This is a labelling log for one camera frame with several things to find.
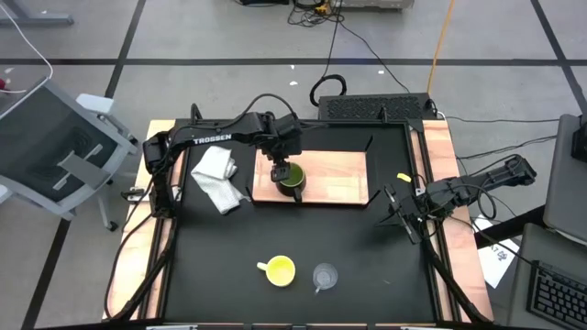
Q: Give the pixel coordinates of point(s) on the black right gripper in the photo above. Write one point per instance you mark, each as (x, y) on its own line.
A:
(419, 206)

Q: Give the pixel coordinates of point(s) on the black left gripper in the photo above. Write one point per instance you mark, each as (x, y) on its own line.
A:
(284, 146)

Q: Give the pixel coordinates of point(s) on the dark green mug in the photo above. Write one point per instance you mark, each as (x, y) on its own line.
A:
(298, 181)

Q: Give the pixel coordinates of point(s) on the yellow mug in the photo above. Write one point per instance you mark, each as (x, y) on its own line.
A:
(280, 271)

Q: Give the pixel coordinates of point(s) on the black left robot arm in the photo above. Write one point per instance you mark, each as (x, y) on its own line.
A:
(211, 137)

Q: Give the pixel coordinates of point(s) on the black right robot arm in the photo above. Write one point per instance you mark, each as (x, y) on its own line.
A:
(500, 176)

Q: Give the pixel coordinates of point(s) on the small yellow tag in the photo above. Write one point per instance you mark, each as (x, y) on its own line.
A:
(403, 177)

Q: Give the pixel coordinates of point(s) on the white crumpled towel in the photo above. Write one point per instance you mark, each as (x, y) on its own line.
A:
(222, 194)

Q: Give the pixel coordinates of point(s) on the white paper sheet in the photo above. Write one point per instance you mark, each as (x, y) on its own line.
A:
(497, 263)

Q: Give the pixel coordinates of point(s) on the black equipment box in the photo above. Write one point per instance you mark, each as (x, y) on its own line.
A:
(263, 2)

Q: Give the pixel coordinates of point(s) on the black keyboard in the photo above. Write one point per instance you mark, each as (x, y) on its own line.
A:
(555, 298)

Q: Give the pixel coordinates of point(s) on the grey equipment box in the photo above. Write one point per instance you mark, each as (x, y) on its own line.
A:
(376, 3)

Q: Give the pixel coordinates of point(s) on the black desk device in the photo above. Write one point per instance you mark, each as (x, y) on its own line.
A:
(580, 144)

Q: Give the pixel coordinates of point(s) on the grey office chair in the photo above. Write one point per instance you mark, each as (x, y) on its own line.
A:
(46, 142)

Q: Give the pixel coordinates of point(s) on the grey table foot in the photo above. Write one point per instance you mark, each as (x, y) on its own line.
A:
(41, 20)

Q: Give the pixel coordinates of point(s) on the wooden shelf with black frame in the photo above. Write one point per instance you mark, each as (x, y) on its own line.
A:
(339, 176)

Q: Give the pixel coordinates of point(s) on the black aluminium table frame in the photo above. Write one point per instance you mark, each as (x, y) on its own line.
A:
(367, 123)

